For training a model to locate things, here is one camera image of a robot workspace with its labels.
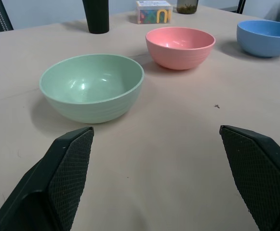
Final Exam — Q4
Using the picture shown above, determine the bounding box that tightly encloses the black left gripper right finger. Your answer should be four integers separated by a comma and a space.
219, 125, 280, 231

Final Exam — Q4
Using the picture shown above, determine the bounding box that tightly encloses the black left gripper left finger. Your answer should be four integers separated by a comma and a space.
0, 126, 95, 231

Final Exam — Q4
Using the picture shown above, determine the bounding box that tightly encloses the green bowl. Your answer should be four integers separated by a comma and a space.
39, 53, 146, 124

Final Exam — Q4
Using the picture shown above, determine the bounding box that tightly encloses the blue bowl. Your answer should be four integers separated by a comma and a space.
236, 20, 280, 58

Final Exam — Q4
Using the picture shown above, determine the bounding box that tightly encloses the red bowl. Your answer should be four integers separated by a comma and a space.
145, 26, 216, 71

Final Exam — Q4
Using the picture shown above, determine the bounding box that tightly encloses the black metal stand leg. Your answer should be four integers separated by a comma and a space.
236, 0, 247, 15

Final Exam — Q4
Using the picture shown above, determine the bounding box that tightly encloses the black cylindrical cup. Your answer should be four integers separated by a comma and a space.
82, 0, 110, 34

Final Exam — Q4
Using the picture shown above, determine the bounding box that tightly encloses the glass jar with dark contents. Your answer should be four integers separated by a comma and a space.
176, 0, 199, 14

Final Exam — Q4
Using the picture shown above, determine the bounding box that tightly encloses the clear box of colourful pieces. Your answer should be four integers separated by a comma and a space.
135, 0, 173, 25

